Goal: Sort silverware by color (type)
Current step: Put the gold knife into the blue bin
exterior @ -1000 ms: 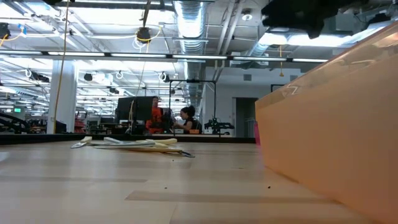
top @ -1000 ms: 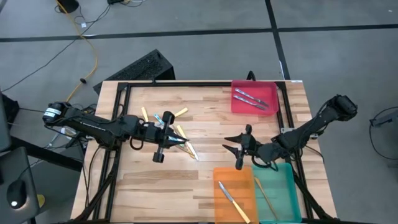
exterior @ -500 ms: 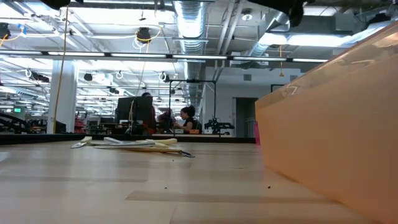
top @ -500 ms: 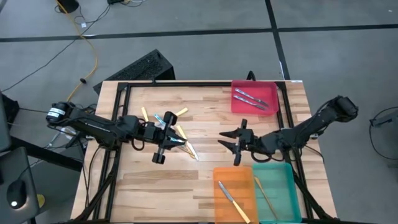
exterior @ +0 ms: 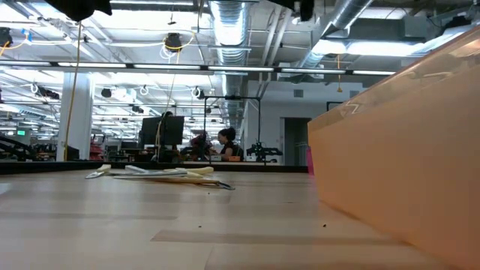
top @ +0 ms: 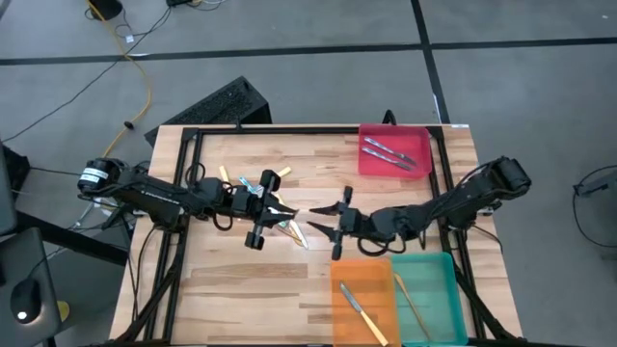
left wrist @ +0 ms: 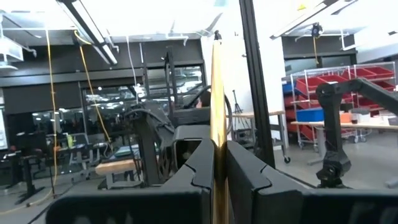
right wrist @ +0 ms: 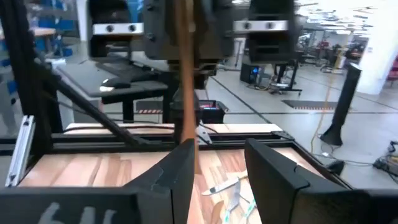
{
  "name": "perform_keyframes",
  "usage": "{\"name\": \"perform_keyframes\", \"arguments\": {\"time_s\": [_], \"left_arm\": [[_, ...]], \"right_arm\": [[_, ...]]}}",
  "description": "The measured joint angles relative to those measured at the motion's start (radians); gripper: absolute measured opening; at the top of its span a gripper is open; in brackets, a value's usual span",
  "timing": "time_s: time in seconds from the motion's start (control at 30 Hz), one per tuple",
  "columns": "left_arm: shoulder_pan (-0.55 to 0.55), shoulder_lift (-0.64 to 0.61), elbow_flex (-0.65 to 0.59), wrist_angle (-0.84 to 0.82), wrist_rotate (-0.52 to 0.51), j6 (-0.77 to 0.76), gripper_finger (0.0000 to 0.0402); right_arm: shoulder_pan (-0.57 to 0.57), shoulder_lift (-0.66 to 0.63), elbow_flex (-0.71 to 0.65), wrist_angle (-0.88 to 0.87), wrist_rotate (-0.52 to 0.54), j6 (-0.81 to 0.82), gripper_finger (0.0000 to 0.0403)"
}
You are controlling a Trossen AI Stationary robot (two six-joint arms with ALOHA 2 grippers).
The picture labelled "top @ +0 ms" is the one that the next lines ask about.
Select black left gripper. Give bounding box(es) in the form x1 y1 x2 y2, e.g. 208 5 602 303
229 169 301 252

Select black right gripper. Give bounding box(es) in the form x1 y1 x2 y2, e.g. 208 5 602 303
306 185 375 262

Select silver utensils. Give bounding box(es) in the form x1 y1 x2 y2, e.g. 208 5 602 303
364 136 418 167

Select orange plastic bin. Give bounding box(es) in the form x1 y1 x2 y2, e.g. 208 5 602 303
330 257 402 347

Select red plastic bin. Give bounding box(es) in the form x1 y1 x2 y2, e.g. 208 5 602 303
357 123 434 180

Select black computer tower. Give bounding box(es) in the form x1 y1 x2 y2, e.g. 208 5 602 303
144 75 274 147

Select teal plastic bin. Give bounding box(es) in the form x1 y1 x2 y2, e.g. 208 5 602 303
390 252 469 347

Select black desk bar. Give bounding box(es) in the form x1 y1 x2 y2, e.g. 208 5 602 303
16 209 129 267

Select dark grey mouse pad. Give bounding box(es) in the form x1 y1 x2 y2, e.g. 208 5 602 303
0 226 63 347

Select black round base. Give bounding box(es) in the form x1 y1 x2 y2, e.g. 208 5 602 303
89 0 124 21

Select black computer mouse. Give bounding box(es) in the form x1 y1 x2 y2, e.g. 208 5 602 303
10 278 44 325

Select dark grey monitor edge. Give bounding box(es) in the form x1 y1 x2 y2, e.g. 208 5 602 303
0 137 19 237

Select black aluminium table frame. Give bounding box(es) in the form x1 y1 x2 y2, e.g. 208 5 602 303
113 123 524 347

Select yellow floor cable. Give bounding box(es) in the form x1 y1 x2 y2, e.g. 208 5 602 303
85 0 153 158

